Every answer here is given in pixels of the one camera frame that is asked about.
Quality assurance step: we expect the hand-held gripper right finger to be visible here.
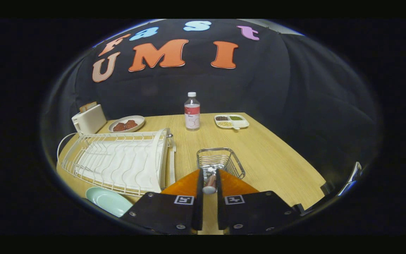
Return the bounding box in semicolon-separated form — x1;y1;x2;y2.
217;169;301;235

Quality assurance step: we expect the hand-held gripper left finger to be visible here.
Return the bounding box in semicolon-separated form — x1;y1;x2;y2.
120;169;204;235

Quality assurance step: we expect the light green plate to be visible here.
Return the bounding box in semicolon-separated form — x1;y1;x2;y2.
85;187;133;218

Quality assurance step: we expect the metal spoon with red handle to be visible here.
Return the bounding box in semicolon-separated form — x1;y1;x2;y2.
202;166;218;195

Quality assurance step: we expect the metal wire basket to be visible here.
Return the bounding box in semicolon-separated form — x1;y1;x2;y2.
197;147;246;180

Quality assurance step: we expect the white wire dish rack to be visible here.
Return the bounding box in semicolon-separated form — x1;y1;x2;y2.
57;128;177;197

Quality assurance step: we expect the beige plate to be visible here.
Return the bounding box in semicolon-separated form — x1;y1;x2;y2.
108;115;145;133

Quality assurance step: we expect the white divided tray with beans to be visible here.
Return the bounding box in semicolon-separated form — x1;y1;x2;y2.
214;114;250;130

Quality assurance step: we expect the clear bottle with red label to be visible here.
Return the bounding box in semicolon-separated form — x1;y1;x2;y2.
184;92;201;131

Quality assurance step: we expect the white toaster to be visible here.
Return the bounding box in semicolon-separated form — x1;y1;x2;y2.
72;104;107;134

